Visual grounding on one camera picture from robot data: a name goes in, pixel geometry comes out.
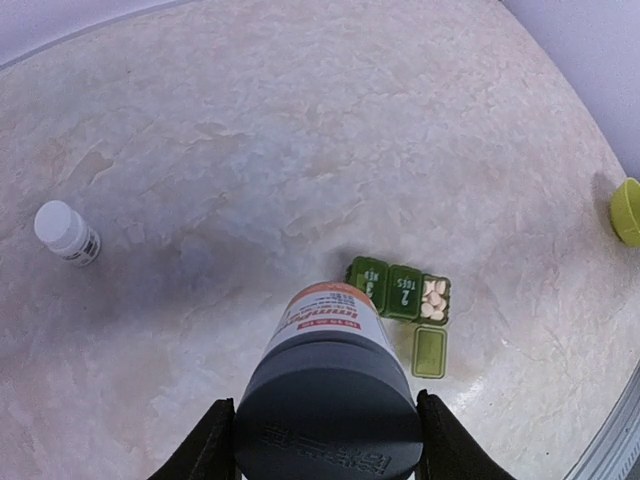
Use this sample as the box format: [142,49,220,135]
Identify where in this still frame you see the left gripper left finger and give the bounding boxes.
[149,399,236,480]

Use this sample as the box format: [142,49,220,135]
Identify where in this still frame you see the lime green bowl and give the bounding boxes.
[609,177,640,248]

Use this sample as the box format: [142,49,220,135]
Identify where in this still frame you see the small white pill bottle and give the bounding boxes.
[34,200,102,267]

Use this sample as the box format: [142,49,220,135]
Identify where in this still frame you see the cream tablets in organizer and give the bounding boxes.
[420,275,451,325]

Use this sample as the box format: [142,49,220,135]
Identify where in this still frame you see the front aluminium rail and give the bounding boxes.
[565,366,640,480]

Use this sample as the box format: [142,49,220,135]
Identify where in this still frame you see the green weekly pill organizer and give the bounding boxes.
[345,256,451,380]

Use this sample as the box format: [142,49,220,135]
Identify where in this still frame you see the orange pill bottle grey cap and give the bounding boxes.
[233,282,426,480]

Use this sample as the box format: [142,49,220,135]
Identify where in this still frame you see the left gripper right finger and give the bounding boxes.
[415,389,514,480]

